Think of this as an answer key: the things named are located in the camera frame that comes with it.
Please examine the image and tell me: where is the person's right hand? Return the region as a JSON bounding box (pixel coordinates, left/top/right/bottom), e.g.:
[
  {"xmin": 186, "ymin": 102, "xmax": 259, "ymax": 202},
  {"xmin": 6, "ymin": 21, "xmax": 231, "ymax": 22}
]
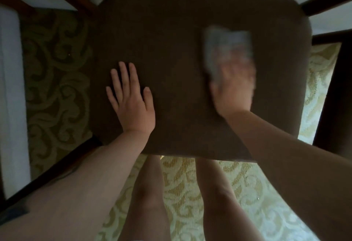
[{"xmin": 210, "ymin": 56, "xmax": 258, "ymax": 119}]

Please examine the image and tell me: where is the person's left hand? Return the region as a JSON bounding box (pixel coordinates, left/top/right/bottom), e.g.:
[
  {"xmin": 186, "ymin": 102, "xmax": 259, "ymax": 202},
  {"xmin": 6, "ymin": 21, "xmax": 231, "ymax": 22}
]
[{"xmin": 106, "ymin": 62, "xmax": 156, "ymax": 136}]

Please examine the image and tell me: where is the grey cleaning cloth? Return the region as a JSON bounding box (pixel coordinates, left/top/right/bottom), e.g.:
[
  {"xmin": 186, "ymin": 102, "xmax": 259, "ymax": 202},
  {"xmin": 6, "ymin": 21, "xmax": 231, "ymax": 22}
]
[{"xmin": 203, "ymin": 25, "xmax": 254, "ymax": 85}]

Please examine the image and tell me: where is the person's right forearm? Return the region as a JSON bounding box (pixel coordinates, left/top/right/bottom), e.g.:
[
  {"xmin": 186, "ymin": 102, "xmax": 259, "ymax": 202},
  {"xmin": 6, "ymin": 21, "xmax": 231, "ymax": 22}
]
[{"xmin": 223, "ymin": 110, "xmax": 352, "ymax": 241}]

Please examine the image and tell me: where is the person's left forearm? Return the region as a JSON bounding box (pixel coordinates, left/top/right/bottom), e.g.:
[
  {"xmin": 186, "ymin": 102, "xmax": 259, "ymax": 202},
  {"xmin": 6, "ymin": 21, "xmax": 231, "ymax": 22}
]
[{"xmin": 0, "ymin": 129, "xmax": 151, "ymax": 241}]

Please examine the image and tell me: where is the brown upholstered chair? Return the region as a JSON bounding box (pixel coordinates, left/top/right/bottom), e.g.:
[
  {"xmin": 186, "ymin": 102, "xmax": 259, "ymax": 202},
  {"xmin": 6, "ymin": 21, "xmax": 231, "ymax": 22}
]
[{"xmin": 90, "ymin": 0, "xmax": 313, "ymax": 163}]

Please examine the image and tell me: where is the person's left leg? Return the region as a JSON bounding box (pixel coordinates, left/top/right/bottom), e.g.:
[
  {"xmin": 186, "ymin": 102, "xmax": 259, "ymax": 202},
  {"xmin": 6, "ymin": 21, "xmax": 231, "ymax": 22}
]
[{"xmin": 118, "ymin": 154, "xmax": 171, "ymax": 241}]

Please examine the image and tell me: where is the person's leg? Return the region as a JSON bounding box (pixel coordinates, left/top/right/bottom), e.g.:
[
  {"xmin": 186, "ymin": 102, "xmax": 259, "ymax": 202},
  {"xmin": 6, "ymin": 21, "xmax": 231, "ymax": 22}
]
[
  {"xmin": 195, "ymin": 157, "xmax": 263, "ymax": 241},
  {"xmin": 118, "ymin": 154, "xmax": 171, "ymax": 241}
]

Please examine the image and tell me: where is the person's right leg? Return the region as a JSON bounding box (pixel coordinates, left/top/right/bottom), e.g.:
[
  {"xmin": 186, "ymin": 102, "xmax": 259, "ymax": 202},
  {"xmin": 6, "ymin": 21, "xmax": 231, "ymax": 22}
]
[{"xmin": 195, "ymin": 157, "xmax": 263, "ymax": 241}]

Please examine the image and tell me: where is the dark wooden rail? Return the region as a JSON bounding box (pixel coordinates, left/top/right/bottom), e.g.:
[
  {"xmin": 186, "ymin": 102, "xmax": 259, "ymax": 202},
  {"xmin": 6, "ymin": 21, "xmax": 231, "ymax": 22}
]
[{"xmin": 0, "ymin": 135, "xmax": 103, "ymax": 211}]

